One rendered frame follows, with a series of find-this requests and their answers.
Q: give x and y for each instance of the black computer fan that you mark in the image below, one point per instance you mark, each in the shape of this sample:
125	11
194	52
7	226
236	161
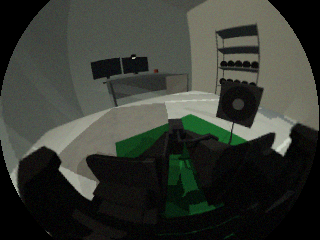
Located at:
239	102

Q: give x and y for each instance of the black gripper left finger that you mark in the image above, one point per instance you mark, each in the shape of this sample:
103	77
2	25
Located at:
149	170

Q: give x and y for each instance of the green circuit board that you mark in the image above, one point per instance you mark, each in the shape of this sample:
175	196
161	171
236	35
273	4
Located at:
185	196

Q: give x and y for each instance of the black cable with plug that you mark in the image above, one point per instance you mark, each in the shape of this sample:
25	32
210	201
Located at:
177	136

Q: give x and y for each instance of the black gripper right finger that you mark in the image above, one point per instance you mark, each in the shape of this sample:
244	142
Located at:
218	164

